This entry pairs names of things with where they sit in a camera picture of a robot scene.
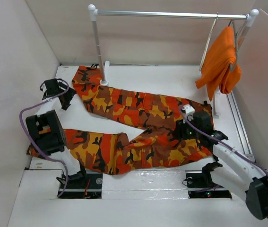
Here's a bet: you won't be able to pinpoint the grey hanger holding cloth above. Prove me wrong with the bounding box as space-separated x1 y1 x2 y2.
228 19 244 72

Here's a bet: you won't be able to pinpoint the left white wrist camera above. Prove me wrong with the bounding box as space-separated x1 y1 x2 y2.
39 81 48 96

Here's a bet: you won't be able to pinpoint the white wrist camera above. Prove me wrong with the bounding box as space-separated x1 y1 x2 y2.
180 105 195 123
39 81 48 96

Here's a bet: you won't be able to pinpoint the empty white hanger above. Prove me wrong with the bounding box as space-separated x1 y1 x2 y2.
199 17 218 72

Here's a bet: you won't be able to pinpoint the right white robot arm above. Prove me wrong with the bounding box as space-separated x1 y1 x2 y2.
175 105 268 220

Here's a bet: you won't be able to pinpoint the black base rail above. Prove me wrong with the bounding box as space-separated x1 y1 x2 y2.
62 170 232 199

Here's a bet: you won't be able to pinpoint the white foam block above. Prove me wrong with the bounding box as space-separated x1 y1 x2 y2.
102 169 189 200

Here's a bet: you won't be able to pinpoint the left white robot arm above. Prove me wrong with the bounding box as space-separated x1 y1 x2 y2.
24 79 88 188

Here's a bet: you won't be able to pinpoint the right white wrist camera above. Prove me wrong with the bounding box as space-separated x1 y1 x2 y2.
180 105 195 123

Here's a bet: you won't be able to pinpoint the orange camouflage trousers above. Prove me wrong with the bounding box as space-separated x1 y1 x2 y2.
26 63 216 175

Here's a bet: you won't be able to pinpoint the orange cloth on hanger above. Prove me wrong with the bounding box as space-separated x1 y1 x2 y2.
196 26 242 101

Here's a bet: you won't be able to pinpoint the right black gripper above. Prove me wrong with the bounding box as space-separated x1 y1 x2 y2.
171 115 202 140

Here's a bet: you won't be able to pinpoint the white metal clothes rack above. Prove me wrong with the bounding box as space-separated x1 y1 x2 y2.
87 4 259 119

